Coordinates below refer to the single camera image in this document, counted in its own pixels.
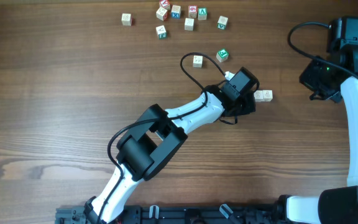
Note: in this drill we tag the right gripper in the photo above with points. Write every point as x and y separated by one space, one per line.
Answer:
317 82

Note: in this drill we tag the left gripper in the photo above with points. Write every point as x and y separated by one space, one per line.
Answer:
248 104

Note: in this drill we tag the blue P wooden block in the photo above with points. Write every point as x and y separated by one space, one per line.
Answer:
258 96

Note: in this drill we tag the blue edged wooden block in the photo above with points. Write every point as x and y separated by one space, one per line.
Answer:
267 95

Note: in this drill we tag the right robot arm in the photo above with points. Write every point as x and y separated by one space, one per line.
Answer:
338 205

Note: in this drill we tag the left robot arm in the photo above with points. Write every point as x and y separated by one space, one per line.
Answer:
146 146

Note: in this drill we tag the green E block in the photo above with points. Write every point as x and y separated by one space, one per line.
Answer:
222 55

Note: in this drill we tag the wooden block lowest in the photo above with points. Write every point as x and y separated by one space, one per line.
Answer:
197 61

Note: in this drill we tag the green V block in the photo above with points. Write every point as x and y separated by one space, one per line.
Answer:
222 22

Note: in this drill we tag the plain wooden block centre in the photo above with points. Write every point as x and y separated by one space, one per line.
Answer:
189 24

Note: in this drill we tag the plain wooden block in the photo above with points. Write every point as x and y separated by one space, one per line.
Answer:
189 24
126 19

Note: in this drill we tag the green A block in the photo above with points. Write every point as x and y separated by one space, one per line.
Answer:
202 13

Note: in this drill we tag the red 9 block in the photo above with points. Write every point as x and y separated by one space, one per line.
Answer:
192 11

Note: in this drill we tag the green side block left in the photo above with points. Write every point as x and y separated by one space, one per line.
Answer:
161 32

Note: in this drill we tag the blue X block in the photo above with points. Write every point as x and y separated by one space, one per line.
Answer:
176 11

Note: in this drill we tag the red edged wooden block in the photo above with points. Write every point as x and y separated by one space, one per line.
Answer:
162 13

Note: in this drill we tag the red letter block top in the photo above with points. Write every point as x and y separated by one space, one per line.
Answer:
165 4

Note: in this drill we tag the plain wooden block far left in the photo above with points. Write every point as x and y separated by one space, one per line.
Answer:
126 19

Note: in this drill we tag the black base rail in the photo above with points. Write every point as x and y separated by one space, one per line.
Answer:
154 214

